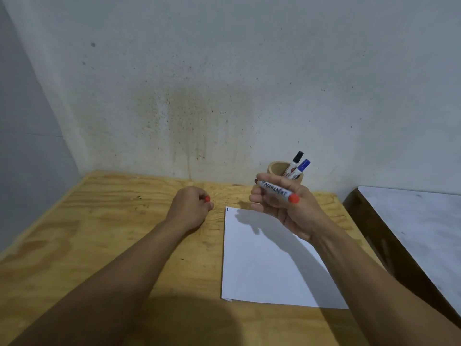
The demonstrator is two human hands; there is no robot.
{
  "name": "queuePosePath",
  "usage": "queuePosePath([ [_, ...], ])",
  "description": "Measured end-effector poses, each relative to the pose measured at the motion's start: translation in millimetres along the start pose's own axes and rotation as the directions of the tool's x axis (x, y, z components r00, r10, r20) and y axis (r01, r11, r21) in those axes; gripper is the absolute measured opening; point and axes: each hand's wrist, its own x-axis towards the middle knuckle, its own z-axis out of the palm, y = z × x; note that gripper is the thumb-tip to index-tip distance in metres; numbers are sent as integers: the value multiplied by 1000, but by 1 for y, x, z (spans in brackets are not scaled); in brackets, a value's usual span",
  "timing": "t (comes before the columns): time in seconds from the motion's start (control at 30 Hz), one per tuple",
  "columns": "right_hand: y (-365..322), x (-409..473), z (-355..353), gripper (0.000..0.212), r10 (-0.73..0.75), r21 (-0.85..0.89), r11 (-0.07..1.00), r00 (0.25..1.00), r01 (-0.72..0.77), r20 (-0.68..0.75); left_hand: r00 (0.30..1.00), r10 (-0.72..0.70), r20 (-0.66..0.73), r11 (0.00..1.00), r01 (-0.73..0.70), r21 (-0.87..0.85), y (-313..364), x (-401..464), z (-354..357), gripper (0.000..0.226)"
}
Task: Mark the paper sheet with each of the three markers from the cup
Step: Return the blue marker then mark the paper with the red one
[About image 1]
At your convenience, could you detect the person's right hand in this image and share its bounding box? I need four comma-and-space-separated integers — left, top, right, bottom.
249, 173, 330, 243

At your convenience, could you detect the person's left hand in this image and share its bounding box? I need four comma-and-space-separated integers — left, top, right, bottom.
164, 186, 215, 235

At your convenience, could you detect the white marker with red end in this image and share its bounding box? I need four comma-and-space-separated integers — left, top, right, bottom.
255, 179, 300, 204

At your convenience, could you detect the person's right forearm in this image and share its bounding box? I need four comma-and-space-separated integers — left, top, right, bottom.
309, 225, 461, 346

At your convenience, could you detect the person's left forearm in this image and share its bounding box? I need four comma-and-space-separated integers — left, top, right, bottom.
9, 219, 188, 346

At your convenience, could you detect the wooden pen holder cup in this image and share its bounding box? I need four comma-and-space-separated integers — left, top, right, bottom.
267, 161, 304, 184

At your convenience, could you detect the blue capped marker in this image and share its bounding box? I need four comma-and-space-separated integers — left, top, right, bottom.
288, 159, 311, 180

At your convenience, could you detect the black capped marker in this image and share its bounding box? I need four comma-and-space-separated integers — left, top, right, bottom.
283, 151, 304, 177

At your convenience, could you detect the white paper sheet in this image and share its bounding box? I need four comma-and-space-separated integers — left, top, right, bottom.
221, 207, 349, 309

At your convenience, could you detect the white topped side table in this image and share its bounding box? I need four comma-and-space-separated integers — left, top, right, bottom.
343, 186, 461, 328

